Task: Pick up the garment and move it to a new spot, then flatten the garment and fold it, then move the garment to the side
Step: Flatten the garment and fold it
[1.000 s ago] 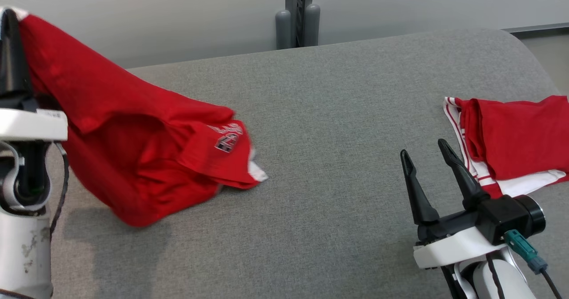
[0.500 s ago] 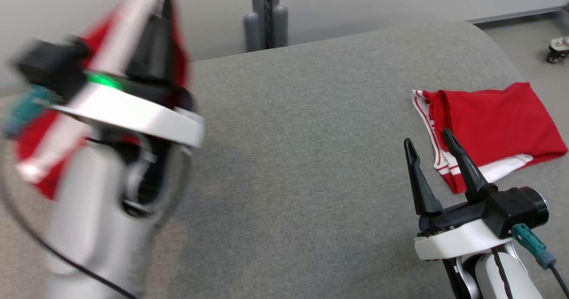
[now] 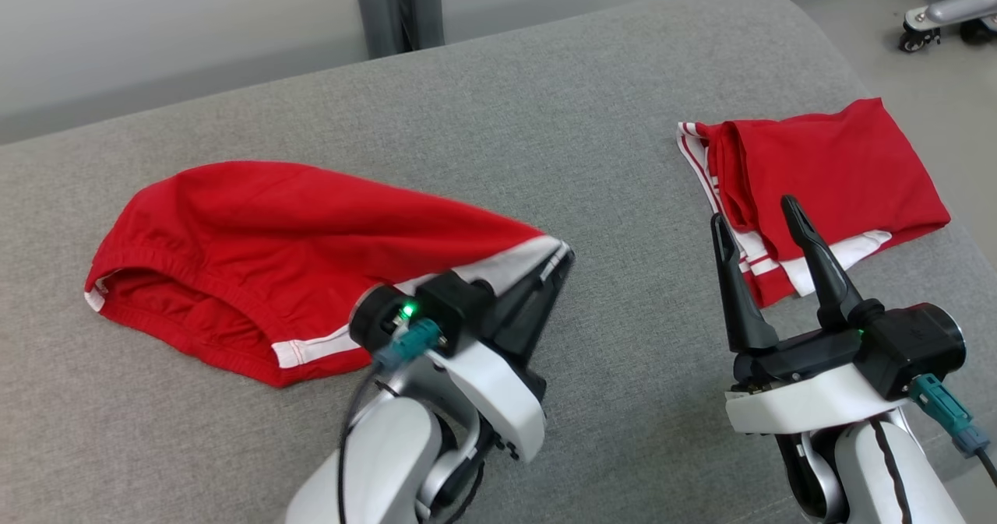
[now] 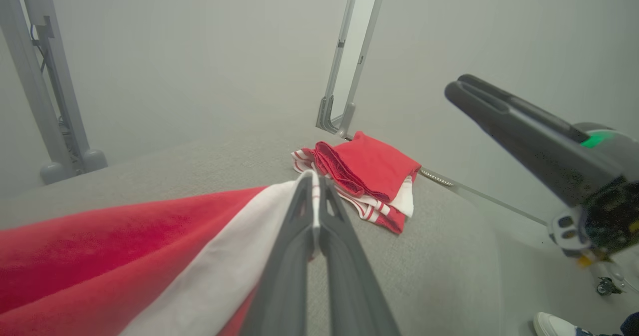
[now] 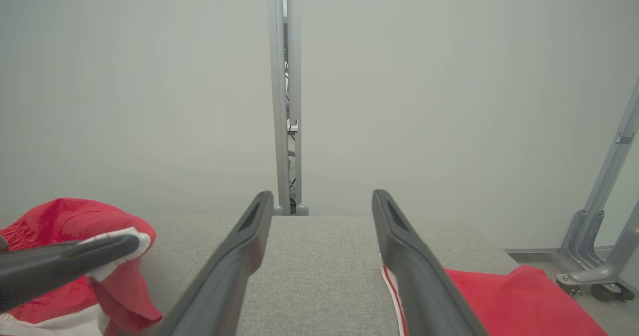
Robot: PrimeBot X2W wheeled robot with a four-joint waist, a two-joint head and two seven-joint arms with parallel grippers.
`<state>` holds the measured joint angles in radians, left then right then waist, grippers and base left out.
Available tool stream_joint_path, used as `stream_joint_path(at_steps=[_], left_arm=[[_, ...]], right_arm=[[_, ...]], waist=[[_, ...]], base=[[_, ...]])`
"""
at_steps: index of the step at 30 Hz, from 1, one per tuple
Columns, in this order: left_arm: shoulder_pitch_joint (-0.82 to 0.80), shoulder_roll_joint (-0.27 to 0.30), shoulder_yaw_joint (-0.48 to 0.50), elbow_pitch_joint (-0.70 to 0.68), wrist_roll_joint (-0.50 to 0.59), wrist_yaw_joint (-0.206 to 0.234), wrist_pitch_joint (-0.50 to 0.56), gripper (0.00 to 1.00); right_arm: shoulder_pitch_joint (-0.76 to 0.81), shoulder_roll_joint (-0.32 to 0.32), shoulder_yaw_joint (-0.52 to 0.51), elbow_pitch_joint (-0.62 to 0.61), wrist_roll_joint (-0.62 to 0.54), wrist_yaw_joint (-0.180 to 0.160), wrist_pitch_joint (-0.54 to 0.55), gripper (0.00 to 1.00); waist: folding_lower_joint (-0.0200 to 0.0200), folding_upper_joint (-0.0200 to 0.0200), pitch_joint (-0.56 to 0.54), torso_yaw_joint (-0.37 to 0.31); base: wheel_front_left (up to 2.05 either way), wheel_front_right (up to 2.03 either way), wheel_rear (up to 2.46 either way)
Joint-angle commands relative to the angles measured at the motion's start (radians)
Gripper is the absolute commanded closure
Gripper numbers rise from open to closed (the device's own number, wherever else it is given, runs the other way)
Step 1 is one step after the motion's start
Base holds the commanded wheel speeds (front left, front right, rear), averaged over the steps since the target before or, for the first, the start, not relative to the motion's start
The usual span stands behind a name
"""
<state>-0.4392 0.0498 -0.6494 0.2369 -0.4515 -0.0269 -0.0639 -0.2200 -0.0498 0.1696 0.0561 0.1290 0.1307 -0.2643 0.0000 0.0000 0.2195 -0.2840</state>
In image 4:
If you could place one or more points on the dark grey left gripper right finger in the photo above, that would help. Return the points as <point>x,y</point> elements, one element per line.
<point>349,286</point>

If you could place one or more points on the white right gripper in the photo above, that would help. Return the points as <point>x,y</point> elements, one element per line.
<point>619,211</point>

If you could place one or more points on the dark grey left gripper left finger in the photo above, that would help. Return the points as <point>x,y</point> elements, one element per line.
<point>284,276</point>

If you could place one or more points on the red white basketball jersey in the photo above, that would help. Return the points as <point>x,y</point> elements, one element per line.
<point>374,164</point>

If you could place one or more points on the red printed basketball shorts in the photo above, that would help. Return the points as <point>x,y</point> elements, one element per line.
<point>100,256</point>

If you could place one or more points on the small dark floor caster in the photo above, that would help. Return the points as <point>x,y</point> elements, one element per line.
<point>606,287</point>

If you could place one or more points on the white sneaker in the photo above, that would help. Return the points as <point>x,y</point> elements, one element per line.
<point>554,326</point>

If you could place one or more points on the blue trouser leg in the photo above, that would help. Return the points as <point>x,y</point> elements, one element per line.
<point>631,326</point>

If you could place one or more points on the grey corner partition frame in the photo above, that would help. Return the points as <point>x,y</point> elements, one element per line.
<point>348,121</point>

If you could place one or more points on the grey partition post with feet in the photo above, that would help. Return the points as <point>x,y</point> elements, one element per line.
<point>57,172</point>

